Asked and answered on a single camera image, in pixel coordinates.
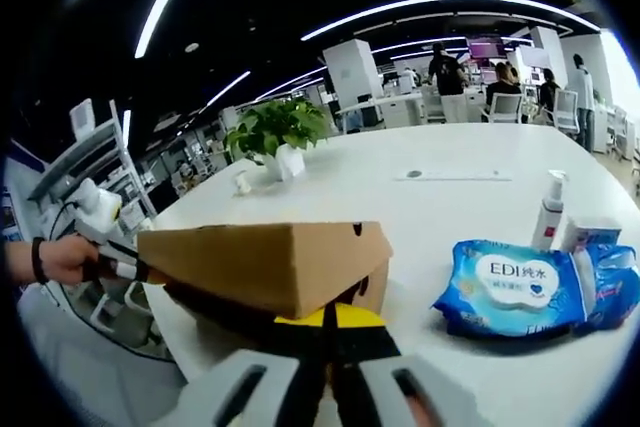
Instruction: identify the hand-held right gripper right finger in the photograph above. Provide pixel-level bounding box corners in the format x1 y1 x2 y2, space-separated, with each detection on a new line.
327 302 451 427

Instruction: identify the white mesh office chair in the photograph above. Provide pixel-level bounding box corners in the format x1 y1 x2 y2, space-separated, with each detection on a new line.
487 92 524 124
552 89 581 133

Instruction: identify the purple wall screen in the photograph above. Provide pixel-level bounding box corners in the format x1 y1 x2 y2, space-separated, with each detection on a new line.
467 36 506 61

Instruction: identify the person's left hand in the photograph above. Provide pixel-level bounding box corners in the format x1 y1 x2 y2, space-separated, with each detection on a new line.
39 234 109 287

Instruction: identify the potted green plant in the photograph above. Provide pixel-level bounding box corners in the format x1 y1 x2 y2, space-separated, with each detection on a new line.
223 99 331 183

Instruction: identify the black wristband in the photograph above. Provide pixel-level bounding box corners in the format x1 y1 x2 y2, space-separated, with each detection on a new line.
30 236 50 284

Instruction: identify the blue wet wipes pack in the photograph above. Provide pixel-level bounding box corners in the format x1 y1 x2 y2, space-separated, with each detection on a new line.
430 239 589 339

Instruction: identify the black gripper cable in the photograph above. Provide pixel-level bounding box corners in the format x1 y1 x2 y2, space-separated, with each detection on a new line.
47 200 79 243

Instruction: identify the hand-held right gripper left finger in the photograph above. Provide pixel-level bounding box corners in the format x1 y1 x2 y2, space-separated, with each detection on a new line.
149 304 334 427

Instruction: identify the white table cable strip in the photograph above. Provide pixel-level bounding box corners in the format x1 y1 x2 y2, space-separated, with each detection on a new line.
394 168 514 182

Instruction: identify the small white carton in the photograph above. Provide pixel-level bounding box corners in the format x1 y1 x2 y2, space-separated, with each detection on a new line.
559 216 624 256

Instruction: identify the white square pillar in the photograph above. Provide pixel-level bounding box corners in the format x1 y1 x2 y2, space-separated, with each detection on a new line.
322 38 386 113

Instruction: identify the white metal rack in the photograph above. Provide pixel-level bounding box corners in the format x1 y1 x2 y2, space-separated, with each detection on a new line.
27 99 156 228

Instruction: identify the brown cardboard shoe box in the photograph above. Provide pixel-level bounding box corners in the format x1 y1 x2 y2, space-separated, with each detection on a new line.
137 220 395 328

